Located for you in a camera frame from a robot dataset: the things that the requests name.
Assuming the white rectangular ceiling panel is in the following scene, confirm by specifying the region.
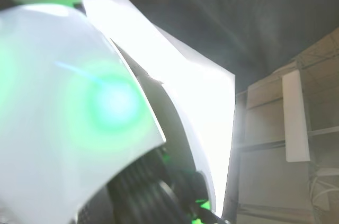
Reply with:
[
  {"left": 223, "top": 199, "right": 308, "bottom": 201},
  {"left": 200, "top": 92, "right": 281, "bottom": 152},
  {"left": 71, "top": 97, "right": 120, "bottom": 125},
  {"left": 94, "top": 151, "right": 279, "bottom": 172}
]
[{"left": 281, "top": 71, "right": 311, "bottom": 163}]

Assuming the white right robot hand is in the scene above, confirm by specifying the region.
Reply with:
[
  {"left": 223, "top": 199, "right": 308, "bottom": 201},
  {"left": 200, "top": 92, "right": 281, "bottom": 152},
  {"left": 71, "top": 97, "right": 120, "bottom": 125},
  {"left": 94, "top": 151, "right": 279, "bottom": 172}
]
[{"left": 0, "top": 3, "right": 224, "bottom": 224}]

